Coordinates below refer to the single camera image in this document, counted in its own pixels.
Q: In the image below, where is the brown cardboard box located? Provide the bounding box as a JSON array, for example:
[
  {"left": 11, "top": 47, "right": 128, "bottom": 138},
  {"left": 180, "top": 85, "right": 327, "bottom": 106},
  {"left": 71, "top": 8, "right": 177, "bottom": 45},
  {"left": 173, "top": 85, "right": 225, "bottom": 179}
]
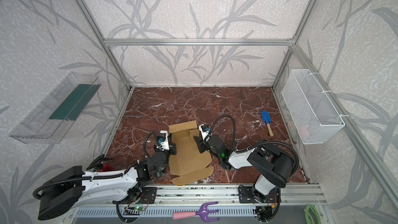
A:
[{"left": 169, "top": 121, "right": 214, "bottom": 186}]

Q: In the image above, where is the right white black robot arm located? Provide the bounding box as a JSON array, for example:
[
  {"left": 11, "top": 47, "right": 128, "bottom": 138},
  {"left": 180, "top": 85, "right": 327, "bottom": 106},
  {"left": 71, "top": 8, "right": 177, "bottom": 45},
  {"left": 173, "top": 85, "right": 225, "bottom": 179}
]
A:
[{"left": 194, "top": 114, "right": 300, "bottom": 199}]

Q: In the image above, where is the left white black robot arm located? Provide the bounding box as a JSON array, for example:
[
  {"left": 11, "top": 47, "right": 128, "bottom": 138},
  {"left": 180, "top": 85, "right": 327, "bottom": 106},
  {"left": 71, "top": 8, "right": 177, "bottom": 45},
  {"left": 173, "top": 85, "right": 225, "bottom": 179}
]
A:
[{"left": 33, "top": 131, "right": 177, "bottom": 221}]

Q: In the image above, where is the small green lit circuit board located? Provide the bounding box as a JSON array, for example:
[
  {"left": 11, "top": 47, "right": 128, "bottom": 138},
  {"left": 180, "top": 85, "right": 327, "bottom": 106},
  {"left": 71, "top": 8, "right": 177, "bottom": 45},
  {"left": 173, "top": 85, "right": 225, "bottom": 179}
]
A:
[{"left": 124, "top": 206, "right": 147, "bottom": 216}]

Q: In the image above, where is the purple pink garden fork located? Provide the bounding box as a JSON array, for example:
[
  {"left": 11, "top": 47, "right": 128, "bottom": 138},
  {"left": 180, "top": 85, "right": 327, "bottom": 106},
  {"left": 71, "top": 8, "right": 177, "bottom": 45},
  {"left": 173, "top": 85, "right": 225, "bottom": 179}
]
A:
[{"left": 173, "top": 201, "right": 220, "bottom": 223}]

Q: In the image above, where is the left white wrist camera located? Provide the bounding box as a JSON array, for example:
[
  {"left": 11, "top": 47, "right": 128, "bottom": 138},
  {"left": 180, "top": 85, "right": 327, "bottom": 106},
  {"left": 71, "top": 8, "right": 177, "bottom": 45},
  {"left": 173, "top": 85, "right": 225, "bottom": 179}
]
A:
[{"left": 155, "top": 130, "right": 170, "bottom": 151}]

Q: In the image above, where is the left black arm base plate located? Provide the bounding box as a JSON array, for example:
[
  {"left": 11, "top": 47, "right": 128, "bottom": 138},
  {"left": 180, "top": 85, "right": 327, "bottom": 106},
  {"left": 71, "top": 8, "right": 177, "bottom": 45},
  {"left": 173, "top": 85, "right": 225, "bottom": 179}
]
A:
[{"left": 122, "top": 187, "right": 157, "bottom": 204}]

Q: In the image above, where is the aluminium front rail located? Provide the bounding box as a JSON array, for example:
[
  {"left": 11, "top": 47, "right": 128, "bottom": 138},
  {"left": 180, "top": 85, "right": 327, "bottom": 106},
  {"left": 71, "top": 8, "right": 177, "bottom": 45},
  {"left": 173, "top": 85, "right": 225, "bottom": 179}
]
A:
[{"left": 71, "top": 184, "right": 327, "bottom": 207}]

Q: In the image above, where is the red black handled tool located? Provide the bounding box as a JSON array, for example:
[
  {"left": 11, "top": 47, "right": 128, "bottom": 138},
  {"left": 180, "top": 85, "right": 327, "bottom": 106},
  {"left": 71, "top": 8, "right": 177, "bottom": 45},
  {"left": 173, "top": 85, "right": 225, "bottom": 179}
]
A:
[{"left": 86, "top": 154, "right": 115, "bottom": 172}]

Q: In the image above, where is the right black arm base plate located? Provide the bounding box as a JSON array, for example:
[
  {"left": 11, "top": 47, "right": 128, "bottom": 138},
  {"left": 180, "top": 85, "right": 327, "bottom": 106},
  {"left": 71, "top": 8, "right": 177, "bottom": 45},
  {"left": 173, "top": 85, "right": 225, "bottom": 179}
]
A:
[{"left": 237, "top": 185, "right": 280, "bottom": 205}]

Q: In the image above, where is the blue trowel wooden handle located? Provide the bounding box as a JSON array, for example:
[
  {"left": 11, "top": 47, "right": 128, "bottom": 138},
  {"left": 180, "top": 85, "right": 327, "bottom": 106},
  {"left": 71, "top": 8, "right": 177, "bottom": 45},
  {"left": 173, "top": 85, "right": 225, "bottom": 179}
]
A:
[{"left": 261, "top": 111, "right": 274, "bottom": 137}]

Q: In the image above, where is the white wire mesh basket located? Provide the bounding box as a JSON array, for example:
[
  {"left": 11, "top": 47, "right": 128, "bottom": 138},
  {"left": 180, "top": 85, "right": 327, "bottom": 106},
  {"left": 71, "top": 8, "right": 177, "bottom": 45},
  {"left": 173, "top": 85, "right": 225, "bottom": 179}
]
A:
[{"left": 282, "top": 69, "right": 345, "bottom": 145}]

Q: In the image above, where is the clear plastic wall bin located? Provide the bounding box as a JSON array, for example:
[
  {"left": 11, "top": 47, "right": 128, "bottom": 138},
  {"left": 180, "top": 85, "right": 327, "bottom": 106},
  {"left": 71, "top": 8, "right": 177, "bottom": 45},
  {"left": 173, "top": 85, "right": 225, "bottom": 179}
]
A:
[{"left": 9, "top": 72, "right": 101, "bottom": 144}]

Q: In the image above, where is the green coiled cable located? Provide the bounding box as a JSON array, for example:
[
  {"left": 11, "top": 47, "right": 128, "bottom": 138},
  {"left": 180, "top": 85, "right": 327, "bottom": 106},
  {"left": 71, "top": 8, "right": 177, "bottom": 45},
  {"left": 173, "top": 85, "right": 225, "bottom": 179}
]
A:
[{"left": 303, "top": 204, "right": 321, "bottom": 224}]

